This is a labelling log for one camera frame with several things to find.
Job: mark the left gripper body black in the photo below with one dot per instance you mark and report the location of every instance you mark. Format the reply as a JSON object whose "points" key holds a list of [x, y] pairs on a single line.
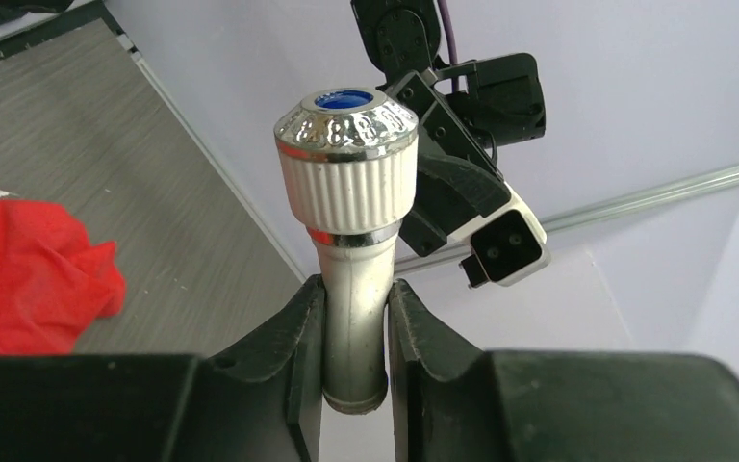
{"points": [[469, 110]]}

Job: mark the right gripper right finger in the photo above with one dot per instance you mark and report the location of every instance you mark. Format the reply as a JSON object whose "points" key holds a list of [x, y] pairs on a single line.
{"points": [[453, 401]]}

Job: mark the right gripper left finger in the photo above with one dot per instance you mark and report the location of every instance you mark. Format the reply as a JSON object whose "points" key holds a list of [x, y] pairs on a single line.
{"points": [[257, 400]]}

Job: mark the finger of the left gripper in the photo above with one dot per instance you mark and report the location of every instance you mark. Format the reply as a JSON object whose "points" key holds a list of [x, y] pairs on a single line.
{"points": [[450, 192]]}

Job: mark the white faucet with chrome head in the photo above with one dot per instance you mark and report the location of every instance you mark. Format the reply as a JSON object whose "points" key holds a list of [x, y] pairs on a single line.
{"points": [[349, 160]]}

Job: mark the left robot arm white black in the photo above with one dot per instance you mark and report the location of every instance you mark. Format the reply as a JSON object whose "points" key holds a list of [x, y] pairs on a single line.
{"points": [[401, 26]]}

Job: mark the red cloth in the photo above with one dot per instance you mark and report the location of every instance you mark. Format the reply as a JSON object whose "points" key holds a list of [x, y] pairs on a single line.
{"points": [[54, 283]]}

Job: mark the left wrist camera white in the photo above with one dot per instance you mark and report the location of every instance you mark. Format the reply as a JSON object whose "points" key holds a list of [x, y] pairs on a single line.
{"points": [[506, 246]]}

